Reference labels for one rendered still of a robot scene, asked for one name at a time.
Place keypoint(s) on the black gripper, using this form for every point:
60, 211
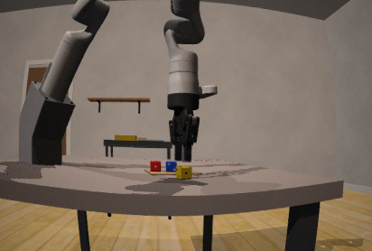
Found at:
184, 124

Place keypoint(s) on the blue die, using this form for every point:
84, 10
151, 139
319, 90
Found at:
171, 166

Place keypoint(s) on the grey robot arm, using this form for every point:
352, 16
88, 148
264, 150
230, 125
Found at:
183, 71

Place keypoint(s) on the yellow die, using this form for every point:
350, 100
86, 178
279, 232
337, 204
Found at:
183, 172

